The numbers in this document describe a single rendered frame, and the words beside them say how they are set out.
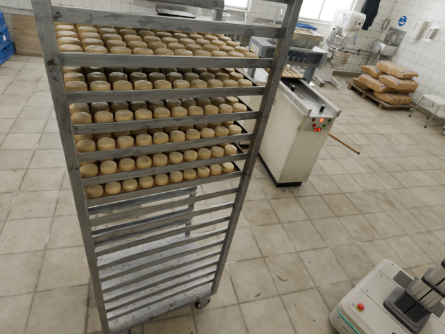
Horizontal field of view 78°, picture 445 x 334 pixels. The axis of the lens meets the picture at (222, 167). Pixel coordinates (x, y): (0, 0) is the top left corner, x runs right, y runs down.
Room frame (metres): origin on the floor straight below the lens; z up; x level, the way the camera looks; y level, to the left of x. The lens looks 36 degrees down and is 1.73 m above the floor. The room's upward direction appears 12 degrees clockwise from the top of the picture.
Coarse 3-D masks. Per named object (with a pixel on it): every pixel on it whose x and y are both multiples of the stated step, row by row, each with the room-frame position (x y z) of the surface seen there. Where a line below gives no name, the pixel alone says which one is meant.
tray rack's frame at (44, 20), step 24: (48, 0) 0.55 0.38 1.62; (48, 24) 0.55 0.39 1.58; (48, 48) 0.54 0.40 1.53; (48, 72) 0.54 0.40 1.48; (72, 144) 0.55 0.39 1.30; (72, 168) 0.54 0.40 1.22; (72, 192) 0.54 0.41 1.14; (168, 240) 1.18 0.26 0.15; (96, 264) 0.55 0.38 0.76; (120, 264) 0.93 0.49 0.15; (168, 264) 1.00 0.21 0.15; (192, 264) 1.04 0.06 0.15; (96, 288) 0.54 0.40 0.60; (120, 288) 0.79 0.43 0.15; (144, 312) 0.69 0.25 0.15; (168, 312) 0.72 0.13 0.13
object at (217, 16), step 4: (216, 12) 1.25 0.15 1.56; (220, 12) 1.26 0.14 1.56; (216, 16) 1.25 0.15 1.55; (220, 16) 1.26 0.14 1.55; (216, 20) 1.25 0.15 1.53; (220, 20) 1.26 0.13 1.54; (192, 196) 1.26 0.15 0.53; (192, 204) 1.26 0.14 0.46; (188, 224) 1.26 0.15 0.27; (188, 232) 1.26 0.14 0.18
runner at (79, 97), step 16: (80, 96) 0.59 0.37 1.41; (96, 96) 0.61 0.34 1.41; (112, 96) 0.63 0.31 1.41; (128, 96) 0.66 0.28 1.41; (144, 96) 0.68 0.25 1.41; (160, 96) 0.71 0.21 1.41; (176, 96) 0.73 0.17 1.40; (192, 96) 0.76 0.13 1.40; (208, 96) 0.79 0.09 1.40; (224, 96) 0.82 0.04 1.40
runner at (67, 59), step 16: (64, 64) 0.58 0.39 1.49; (80, 64) 0.60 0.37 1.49; (96, 64) 0.62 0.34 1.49; (112, 64) 0.64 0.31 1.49; (128, 64) 0.66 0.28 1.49; (144, 64) 0.68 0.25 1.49; (160, 64) 0.70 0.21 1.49; (176, 64) 0.73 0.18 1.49; (192, 64) 0.75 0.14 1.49; (208, 64) 0.78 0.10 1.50; (224, 64) 0.81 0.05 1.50; (240, 64) 0.84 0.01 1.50; (256, 64) 0.87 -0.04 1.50
